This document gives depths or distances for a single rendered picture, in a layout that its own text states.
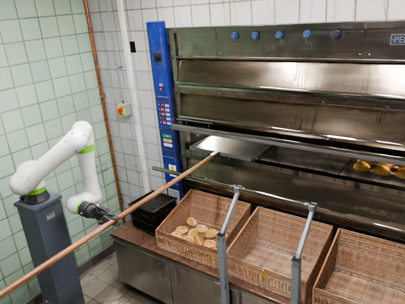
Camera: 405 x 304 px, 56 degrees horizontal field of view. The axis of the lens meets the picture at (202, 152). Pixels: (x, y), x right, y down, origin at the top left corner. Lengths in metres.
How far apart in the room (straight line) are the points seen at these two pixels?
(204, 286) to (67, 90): 1.88
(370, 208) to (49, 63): 2.51
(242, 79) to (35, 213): 1.52
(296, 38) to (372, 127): 0.67
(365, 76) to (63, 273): 2.21
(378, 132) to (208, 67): 1.18
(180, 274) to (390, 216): 1.44
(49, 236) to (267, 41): 1.80
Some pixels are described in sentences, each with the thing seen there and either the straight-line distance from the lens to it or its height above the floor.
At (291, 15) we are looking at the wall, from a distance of 2.39.
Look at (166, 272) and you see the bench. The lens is 2.99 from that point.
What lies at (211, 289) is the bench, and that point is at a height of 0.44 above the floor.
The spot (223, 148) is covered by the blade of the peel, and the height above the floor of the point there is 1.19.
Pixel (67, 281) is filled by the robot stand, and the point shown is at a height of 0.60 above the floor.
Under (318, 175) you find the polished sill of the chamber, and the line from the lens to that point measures 2.56.
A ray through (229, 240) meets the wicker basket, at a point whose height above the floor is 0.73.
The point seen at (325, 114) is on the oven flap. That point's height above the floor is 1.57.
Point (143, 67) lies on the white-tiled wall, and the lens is 3.13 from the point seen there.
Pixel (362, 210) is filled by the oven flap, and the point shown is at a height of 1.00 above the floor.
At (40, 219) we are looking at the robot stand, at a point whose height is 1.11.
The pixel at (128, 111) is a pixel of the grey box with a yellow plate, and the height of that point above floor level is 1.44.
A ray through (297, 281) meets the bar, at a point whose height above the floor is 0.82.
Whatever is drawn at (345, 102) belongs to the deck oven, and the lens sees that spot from 2.36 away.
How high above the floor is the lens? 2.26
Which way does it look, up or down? 21 degrees down
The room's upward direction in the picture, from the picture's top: 5 degrees counter-clockwise
